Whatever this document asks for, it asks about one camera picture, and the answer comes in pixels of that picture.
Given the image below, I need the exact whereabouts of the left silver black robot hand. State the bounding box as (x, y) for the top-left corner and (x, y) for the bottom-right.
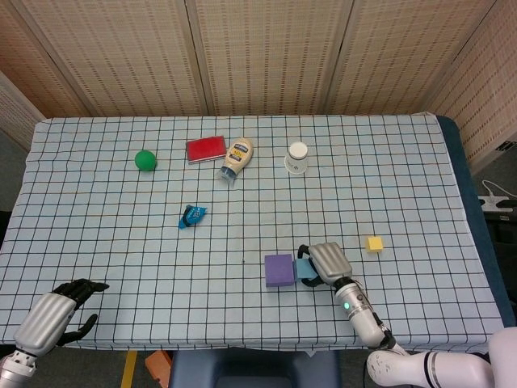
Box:
(13, 278), (111, 357)

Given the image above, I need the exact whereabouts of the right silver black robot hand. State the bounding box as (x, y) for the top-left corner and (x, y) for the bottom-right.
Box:
(297, 242), (353, 289)

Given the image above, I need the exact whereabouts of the light blue foam cube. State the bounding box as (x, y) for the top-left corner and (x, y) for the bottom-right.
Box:
(293, 258), (320, 283)

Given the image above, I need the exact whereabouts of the large purple foam cube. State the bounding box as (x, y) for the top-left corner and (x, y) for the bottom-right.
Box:
(264, 254), (295, 289)

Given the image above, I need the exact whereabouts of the light blue checkered tablecloth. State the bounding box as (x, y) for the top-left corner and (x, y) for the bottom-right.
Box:
(0, 114), (508, 352)

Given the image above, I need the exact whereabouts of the upturned white paper cup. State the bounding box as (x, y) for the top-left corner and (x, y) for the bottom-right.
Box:
(284, 141), (309, 175)

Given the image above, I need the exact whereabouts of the orange object on floor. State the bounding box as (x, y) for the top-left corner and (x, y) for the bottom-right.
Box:
(145, 350), (172, 384)

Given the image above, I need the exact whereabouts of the dark blue seat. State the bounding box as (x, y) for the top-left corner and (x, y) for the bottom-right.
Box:
(168, 349), (341, 388)

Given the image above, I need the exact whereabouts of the mayonnaise squeeze bottle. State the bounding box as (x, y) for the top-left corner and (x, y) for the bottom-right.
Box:
(216, 137), (255, 186)

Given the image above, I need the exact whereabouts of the blue snack wrapper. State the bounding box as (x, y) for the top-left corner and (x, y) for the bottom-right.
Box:
(178, 204), (208, 231)

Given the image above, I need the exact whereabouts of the dark blue padded table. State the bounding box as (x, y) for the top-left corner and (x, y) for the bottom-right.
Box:
(436, 115), (517, 329)

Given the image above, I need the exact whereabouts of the red flat box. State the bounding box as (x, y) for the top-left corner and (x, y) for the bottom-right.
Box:
(185, 136), (227, 165)

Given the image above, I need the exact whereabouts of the white power strip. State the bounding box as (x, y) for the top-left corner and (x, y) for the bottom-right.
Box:
(478, 195), (517, 212)

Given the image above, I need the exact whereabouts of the black equipment beside table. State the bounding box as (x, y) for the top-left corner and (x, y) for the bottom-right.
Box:
(482, 209), (517, 262)

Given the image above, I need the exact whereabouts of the green ball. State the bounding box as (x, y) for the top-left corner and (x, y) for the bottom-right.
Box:
(134, 150), (158, 172)

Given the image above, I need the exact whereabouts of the beige woven folding screen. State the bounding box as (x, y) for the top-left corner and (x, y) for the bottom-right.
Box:
(0, 0), (517, 173)

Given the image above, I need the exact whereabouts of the white power cable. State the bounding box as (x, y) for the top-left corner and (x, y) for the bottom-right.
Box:
(482, 180), (511, 198)

